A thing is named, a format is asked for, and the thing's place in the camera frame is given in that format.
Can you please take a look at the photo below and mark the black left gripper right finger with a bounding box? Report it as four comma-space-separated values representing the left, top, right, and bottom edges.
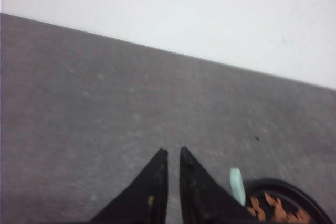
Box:
179, 146, 258, 223

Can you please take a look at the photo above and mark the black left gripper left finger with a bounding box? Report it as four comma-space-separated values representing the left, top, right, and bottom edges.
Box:
90, 148, 168, 223

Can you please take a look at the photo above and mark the brown beef cubes pile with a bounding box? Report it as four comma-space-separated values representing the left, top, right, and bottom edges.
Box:
246, 192, 312, 223

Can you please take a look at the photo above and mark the black frying pan mint handle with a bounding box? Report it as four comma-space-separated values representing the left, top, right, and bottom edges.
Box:
229, 168, 332, 223

